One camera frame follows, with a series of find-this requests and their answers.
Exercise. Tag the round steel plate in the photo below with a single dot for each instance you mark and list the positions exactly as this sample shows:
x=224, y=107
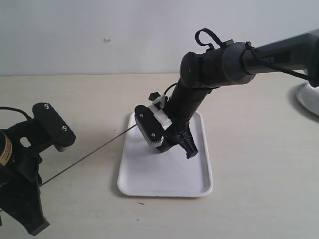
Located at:
x=308, y=97

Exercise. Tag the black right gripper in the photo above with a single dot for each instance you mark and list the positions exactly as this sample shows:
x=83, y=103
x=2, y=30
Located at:
x=178, y=133

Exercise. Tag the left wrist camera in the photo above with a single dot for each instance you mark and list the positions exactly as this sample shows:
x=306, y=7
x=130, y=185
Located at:
x=60, y=133

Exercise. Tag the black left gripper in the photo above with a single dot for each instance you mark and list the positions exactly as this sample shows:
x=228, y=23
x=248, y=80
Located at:
x=20, y=148

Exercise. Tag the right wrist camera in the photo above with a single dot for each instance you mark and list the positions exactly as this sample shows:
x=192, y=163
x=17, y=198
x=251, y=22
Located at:
x=152, y=121

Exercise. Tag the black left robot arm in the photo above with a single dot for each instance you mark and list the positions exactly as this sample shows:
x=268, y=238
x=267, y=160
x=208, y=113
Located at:
x=20, y=148

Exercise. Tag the white rectangular tray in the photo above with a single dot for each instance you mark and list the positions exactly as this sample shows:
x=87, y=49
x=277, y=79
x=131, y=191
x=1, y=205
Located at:
x=144, y=172

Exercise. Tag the thin metal skewer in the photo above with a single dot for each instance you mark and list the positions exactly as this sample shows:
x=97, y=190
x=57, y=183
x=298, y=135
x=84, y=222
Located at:
x=86, y=156

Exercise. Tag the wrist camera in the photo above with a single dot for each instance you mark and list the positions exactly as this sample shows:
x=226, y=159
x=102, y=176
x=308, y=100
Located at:
x=152, y=121
x=60, y=133

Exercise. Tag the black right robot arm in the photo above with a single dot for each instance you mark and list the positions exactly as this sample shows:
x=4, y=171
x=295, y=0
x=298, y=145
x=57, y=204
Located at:
x=233, y=63

